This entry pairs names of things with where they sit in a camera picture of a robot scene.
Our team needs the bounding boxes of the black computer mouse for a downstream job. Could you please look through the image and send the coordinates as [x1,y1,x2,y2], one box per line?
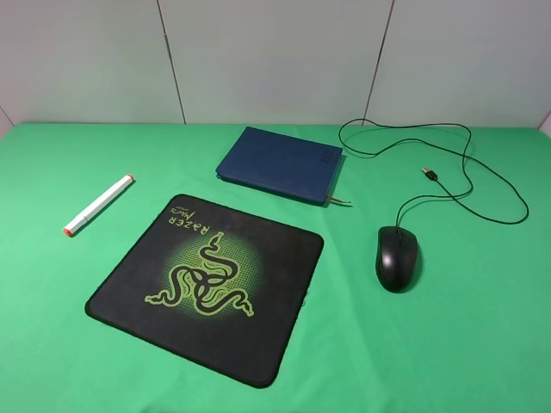
[375,225,419,293]

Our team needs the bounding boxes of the white marker pen red caps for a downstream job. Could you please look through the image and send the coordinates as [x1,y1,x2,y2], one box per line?
[63,174,135,237]

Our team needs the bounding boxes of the blue hardcover notebook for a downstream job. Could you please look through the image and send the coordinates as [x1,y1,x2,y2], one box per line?
[216,126,351,207]

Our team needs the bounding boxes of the black green logo mouse pad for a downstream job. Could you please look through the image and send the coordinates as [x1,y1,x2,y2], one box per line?
[85,194,324,388]

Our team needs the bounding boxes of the green table cloth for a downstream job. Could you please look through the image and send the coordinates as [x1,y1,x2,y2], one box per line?
[1,124,550,412]

